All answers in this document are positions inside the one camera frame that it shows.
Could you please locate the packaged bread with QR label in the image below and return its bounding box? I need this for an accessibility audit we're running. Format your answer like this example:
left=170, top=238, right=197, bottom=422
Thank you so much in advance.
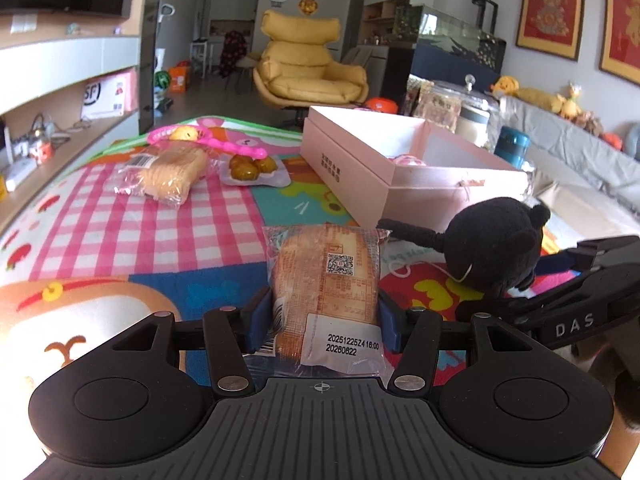
left=262, top=223, right=392, bottom=382

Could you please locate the black plush toy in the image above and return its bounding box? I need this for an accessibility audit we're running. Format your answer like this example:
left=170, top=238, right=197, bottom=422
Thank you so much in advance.
left=378, top=197, right=551, bottom=299

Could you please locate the tray of brown buns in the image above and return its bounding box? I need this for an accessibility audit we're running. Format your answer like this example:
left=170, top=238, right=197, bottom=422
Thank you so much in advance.
left=218, top=155, right=292, bottom=188

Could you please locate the packaged bread slices bag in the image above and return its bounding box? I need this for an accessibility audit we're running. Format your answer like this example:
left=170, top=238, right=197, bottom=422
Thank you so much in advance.
left=108, top=141, right=212, bottom=208

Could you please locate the pink plastic strainer scoop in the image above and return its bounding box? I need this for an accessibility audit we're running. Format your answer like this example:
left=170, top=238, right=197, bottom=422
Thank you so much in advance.
left=146, top=125, right=268, bottom=159

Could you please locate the grey sofa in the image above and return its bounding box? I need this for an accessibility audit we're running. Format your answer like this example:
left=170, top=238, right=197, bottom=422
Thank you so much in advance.
left=500, top=96, right=639, bottom=248

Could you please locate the colourful cartoon play mat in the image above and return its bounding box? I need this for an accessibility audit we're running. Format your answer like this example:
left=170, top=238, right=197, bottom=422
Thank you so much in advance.
left=0, top=116, right=582, bottom=391

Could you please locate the pink gift box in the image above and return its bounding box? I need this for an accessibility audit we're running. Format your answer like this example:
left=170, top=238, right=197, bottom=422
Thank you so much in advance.
left=300, top=106, right=528, bottom=232

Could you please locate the teal thermos bottle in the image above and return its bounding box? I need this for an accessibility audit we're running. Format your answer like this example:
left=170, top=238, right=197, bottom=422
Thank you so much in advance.
left=494, top=126, right=530, bottom=169

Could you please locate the yellow giraffe plush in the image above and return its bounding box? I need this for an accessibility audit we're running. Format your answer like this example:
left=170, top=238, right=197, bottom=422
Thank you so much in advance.
left=560, top=81, right=582, bottom=120

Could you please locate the large glass jar with lid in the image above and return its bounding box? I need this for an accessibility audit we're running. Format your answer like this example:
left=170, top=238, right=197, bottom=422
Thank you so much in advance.
left=416, top=74, right=498, bottom=148

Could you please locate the yellow plush bear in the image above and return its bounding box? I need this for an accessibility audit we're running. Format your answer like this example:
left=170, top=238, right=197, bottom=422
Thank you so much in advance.
left=489, top=76, right=563, bottom=114

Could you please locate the yellow lounge armchair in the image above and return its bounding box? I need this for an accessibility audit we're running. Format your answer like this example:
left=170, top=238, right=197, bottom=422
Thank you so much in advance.
left=253, top=10, right=369, bottom=110

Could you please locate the orange cardboard box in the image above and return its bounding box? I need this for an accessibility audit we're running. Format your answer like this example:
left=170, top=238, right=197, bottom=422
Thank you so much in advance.
left=168, top=65, right=191, bottom=93

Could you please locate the white SF express parcel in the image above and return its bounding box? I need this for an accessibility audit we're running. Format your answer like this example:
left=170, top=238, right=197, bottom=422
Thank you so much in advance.
left=80, top=68, right=138, bottom=120

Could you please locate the glass fish tank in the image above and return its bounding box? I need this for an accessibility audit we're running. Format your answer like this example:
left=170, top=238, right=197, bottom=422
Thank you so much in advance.
left=392, top=6, right=506, bottom=73

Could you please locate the red framed wall picture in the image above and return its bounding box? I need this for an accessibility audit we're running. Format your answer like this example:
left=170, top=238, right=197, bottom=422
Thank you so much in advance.
left=515, top=0, right=585, bottom=62

